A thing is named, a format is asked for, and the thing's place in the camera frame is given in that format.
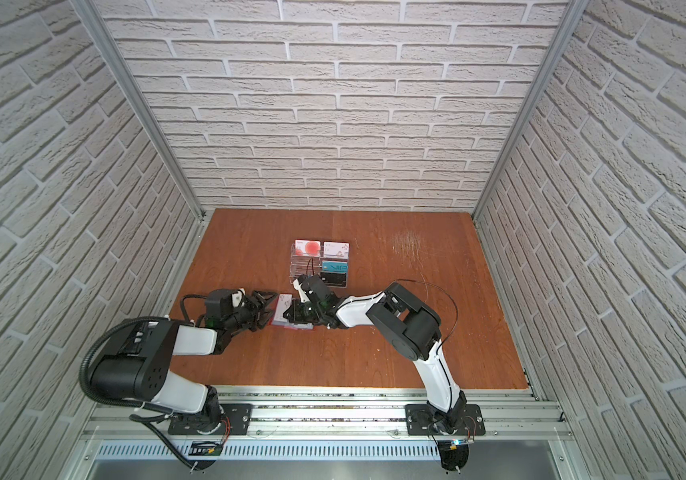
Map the red leather card holder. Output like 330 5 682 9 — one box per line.
270 292 314 332

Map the clear acrylic card organizer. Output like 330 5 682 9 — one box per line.
289 242 349 283

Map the white blossom VIP card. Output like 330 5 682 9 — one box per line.
322 241 350 260

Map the white pink circle card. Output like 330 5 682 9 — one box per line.
293 239 323 258

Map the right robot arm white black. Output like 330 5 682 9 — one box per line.
284 275 466 425

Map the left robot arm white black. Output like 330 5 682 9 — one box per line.
79 289 279 428

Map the black VIP card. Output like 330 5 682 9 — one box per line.
320 272 347 288

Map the teal VIP card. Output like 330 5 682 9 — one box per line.
322 259 348 273

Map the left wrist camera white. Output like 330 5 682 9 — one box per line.
231 289 245 308

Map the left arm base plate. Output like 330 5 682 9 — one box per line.
168 403 253 436

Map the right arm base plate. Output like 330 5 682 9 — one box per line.
405 403 486 438

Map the aluminium rail frame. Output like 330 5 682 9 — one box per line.
60 386 588 479

